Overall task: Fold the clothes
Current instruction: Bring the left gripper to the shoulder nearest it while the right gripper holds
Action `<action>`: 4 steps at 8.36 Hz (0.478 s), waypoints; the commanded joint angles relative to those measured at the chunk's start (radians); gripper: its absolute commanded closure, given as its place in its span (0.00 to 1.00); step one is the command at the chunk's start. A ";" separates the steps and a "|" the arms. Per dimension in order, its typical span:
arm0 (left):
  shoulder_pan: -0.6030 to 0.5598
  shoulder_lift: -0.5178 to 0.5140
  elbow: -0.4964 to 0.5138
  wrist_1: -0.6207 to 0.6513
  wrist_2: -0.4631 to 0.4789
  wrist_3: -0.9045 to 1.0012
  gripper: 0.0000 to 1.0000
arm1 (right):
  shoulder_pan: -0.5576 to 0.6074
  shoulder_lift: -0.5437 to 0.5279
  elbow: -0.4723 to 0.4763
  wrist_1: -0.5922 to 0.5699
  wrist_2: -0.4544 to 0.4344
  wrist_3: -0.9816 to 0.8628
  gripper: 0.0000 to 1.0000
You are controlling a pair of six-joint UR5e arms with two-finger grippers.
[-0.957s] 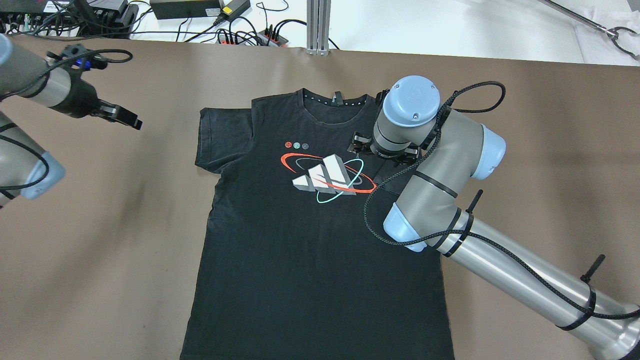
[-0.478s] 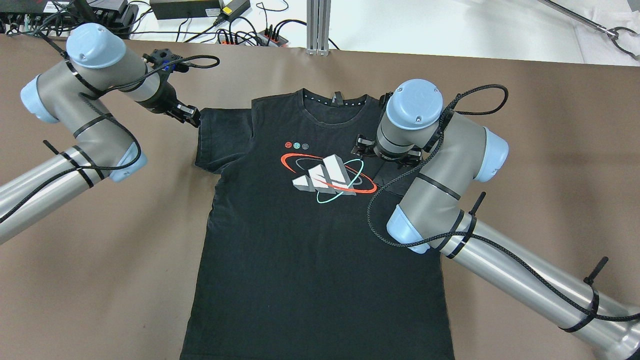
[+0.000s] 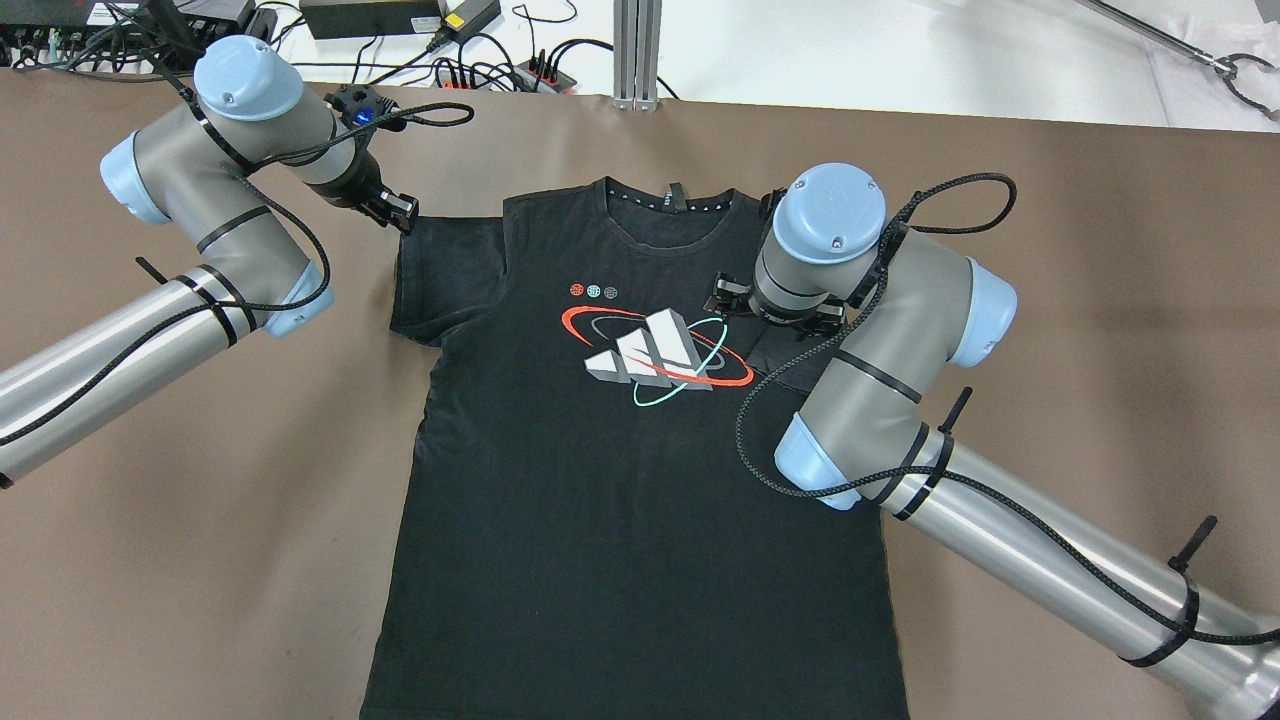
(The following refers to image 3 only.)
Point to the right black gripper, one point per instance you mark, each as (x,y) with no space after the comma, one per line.
(727,295)

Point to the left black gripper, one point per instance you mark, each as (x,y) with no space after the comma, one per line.
(366,190)

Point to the black graphic t-shirt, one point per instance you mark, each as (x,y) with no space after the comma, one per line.
(579,538)

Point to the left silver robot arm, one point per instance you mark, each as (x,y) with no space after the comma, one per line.
(261,269)

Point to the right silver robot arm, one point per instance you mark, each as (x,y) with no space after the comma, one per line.
(892,307)

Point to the black power adapter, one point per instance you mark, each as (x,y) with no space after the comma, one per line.
(351,19)

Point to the red black power strip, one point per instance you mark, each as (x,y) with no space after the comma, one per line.
(535,76)

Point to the metal reacher claw tool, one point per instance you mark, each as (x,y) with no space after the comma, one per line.
(1226,67)

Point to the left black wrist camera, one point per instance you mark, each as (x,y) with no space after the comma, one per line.
(357,106)

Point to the aluminium frame post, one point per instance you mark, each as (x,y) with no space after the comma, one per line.
(636,36)

